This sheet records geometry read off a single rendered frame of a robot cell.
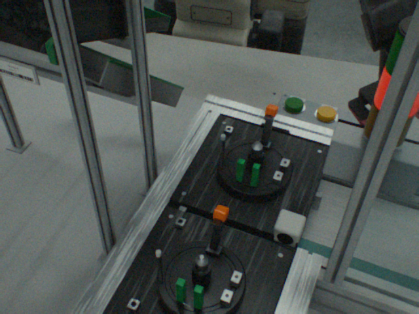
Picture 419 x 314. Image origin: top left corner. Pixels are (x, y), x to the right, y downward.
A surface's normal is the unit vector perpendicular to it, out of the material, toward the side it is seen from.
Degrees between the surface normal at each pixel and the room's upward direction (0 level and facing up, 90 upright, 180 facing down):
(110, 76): 90
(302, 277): 0
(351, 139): 0
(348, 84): 0
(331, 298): 90
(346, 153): 90
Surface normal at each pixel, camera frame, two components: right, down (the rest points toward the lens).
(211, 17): -0.22, 0.81
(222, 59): 0.02, -0.67
